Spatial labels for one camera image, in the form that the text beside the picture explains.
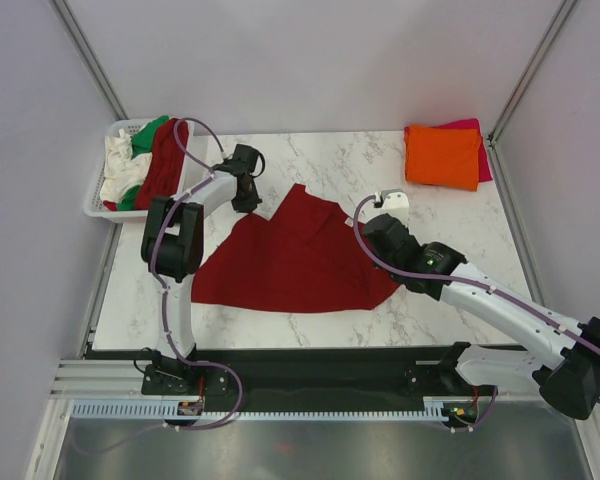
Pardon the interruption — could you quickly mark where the dark red t-shirt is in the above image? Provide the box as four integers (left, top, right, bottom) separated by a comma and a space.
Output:
191, 184, 398, 314

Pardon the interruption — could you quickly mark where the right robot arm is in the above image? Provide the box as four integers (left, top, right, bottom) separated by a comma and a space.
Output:
354, 214, 600, 420

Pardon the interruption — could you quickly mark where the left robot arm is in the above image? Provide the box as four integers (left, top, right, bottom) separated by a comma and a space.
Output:
141, 144, 266, 393

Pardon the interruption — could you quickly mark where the dark red shirt in basket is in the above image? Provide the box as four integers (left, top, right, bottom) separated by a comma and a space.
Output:
134, 118, 189, 210

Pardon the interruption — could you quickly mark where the folded orange t-shirt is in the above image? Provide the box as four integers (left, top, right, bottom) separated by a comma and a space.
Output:
404, 123, 482, 193

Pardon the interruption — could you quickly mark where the green t-shirt in basket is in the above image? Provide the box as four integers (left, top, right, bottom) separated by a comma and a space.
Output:
116, 115, 170, 211

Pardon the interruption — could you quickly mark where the folded pink t-shirt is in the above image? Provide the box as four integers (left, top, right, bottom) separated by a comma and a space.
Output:
403, 117, 493, 183

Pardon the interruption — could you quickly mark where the white t-shirt in basket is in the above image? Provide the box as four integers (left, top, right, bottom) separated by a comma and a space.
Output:
100, 129, 141, 203

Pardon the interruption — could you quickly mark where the white plastic basket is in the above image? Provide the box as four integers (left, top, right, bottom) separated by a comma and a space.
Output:
83, 116, 196, 225

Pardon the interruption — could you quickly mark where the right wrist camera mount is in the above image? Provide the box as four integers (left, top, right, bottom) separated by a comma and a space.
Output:
373, 189, 410, 225

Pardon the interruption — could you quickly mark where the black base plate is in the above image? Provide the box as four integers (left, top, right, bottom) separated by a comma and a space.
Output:
86, 346, 494, 413

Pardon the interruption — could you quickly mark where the left aluminium frame post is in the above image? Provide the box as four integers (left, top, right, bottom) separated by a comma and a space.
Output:
49, 0, 128, 120

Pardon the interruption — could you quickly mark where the aluminium frame post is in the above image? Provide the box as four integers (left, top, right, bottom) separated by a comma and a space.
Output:
49, 0, 128, 120
485, 0, 581, 146

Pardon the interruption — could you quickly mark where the aluminium front rail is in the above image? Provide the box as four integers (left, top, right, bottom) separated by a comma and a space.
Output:
47, 357, 595, 401

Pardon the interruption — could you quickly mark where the white slotted cable duct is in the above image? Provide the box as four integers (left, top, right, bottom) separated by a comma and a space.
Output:
71, 398, 478, 422

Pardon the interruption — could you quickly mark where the right aluminium frame post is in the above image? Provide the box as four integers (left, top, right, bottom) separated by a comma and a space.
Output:
485, 0, 581, 146

